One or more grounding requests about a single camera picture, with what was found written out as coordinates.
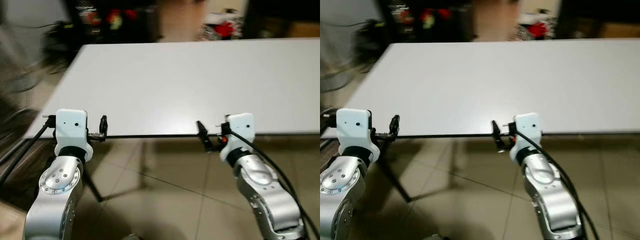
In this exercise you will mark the black bag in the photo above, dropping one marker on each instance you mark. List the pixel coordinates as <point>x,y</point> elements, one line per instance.
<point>60,42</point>
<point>367,42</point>

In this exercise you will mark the black shelf with red items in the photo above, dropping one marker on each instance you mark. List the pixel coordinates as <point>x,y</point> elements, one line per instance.
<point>425,20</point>
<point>112,20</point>

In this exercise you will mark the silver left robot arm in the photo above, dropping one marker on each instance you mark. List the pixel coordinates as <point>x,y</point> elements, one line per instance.
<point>55,195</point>
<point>340,195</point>

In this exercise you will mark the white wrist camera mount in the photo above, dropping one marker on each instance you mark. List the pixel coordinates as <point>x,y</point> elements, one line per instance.
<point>239,131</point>
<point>527,130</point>
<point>352,127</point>
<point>71,127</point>

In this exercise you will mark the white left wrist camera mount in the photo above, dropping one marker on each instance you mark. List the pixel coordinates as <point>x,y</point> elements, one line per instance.
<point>352,127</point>
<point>71,127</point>

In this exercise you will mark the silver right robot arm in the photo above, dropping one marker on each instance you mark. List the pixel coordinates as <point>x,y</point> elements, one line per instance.
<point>270,195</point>
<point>555,195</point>

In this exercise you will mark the black metal table leg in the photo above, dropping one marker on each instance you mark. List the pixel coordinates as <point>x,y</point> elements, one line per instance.
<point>397,185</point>
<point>92,187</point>

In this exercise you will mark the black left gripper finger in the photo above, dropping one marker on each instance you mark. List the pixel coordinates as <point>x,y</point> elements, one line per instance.
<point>395,126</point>
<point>103,126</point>

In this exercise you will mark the dark cabinet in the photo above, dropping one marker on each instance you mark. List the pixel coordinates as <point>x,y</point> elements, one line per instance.
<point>270,15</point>
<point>590,15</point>

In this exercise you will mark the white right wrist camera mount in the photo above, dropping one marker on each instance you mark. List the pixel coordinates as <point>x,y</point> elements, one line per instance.
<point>239,131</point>
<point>527,130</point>

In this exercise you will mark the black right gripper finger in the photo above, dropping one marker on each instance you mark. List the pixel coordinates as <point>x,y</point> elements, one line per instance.
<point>203,135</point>
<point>498,135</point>

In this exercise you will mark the brown wooden post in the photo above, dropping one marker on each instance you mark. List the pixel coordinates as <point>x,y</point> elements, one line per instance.
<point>181,20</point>
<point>495,20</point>

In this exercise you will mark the red flower decoration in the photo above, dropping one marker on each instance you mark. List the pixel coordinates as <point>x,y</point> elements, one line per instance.
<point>537,29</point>
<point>225,29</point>

